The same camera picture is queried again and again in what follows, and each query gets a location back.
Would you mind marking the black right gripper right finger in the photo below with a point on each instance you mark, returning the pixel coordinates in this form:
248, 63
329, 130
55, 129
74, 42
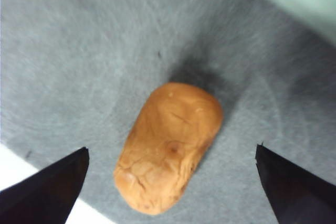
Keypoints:
296, 195

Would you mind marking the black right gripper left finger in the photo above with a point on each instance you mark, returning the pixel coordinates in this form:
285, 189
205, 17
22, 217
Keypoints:
47, 192

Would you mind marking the brown potato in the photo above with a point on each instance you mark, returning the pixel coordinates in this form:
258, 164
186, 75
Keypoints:
168, 150

